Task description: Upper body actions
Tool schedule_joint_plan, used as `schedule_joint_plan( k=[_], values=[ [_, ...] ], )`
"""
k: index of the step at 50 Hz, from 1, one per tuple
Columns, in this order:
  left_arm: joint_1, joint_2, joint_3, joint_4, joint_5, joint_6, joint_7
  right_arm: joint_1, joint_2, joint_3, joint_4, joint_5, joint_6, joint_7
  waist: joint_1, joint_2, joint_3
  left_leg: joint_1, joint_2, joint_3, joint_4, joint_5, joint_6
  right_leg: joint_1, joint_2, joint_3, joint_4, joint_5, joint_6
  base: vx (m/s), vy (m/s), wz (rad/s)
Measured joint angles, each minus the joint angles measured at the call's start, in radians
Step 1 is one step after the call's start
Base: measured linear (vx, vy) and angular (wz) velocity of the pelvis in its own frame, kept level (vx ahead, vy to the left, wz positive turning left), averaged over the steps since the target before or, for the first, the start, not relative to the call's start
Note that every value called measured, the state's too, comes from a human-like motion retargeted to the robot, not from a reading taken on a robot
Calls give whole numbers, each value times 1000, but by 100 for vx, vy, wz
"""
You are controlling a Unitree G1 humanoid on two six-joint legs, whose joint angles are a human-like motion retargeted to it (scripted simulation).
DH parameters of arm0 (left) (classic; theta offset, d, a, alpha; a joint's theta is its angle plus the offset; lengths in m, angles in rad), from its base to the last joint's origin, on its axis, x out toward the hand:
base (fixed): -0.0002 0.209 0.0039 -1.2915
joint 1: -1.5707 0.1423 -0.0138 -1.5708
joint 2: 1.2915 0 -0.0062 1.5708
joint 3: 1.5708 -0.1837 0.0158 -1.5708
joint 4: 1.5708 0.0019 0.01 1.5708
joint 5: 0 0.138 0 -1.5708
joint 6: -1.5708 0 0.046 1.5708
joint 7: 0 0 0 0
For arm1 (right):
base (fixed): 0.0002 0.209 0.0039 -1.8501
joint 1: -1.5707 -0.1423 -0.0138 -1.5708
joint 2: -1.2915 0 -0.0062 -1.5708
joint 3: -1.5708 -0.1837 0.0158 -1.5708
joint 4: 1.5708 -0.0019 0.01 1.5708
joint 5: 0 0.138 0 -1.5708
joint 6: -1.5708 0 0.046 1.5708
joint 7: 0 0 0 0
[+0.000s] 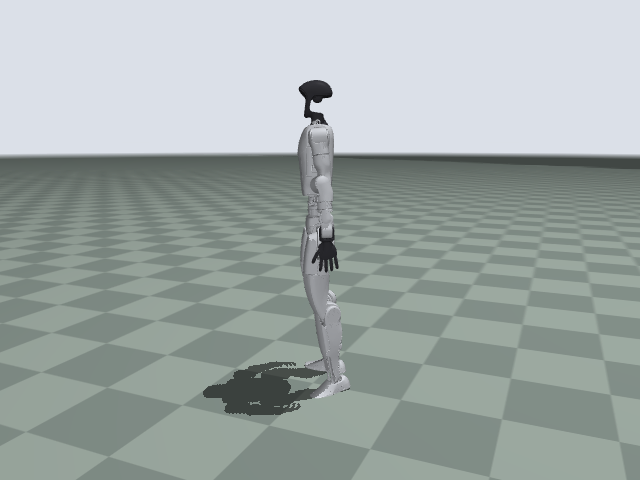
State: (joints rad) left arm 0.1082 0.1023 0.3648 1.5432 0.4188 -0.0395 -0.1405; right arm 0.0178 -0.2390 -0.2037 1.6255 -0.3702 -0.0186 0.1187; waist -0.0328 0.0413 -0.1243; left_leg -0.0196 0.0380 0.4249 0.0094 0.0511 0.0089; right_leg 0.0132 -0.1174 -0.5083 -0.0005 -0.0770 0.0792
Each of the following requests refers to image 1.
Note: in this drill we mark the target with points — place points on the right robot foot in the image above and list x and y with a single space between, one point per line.
319 365

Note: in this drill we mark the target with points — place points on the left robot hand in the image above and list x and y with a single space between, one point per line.
326 251

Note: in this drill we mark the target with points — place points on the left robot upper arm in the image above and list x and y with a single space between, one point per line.
319 143

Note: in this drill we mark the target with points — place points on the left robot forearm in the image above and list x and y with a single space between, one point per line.
324 205

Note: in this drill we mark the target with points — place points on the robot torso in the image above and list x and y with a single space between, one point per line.
308 172

